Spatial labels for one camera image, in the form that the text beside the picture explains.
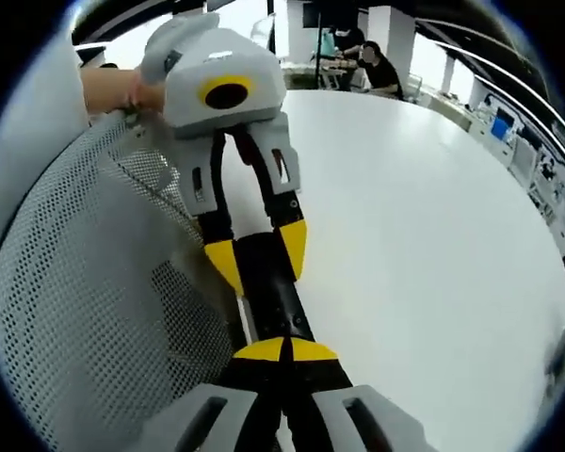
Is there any person's left hand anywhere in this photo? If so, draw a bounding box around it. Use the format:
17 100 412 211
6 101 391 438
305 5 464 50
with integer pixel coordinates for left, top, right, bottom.
129 70 169 117

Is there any thin black stand pole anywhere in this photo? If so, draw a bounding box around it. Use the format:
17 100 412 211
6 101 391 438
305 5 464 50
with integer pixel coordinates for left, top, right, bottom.
314 0 325 89

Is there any small dark monitor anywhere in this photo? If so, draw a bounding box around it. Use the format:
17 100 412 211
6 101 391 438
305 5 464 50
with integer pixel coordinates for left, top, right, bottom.
301 0 322 28

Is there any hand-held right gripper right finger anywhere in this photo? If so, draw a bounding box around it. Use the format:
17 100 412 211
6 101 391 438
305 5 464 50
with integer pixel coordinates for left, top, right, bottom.
282 338 439 452

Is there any grey mesh office chair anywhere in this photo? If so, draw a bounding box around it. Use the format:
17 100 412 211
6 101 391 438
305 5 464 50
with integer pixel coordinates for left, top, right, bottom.
0 108 261 452

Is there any black monitor stand pole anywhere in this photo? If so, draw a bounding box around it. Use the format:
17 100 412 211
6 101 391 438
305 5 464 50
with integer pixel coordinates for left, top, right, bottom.
265 0 280 61

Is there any blue box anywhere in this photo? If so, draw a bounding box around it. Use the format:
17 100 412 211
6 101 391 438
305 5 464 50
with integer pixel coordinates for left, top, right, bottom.
491 117 513 141

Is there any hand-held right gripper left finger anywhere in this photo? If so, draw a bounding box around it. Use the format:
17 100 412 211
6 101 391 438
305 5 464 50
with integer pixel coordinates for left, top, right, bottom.
136 336 293 452

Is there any black remote control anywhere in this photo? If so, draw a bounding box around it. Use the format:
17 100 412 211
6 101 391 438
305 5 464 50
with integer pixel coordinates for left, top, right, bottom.
233 230 319 350

